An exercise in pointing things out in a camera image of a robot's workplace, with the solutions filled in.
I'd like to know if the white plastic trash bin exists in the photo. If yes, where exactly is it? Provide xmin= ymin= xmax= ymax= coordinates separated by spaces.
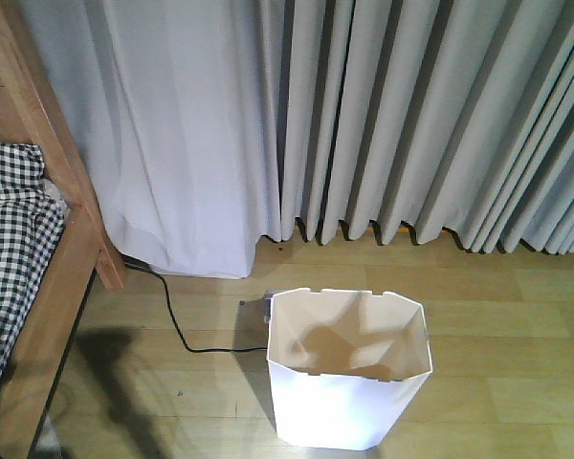
xmin=266 ymin=288 xmax=433 ymax=450

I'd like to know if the floor power outlet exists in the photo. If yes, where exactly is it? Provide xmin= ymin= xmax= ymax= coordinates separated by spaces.
xmin=237 ymin=289 xmax=281 ymax=325

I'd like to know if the white curtain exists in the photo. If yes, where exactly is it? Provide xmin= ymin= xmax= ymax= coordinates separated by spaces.
xmin=19 ymin=1 xmax=279 ymax=278

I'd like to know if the grey pleated curtain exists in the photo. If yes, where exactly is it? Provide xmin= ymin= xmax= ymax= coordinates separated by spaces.
xmin=254 ymin=1 xmax=574 ymax=254

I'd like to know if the black white checkered bedding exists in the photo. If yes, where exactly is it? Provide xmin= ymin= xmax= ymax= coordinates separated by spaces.
xmin=0 ymin=142 xmax=68 ymax=381

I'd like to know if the round grey rug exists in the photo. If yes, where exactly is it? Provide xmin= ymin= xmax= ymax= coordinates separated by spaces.
xmin=30 ymin=417 xmax=68 ymax=459

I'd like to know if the black power cord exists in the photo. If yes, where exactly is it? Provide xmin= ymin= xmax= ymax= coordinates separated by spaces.
xmin=121 ymin=255 xmax=269 ymax=354

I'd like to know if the wooden bed frame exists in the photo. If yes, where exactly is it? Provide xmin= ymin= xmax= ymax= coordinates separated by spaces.
xmin=0 ymin=1 xmax=125 ymax=458

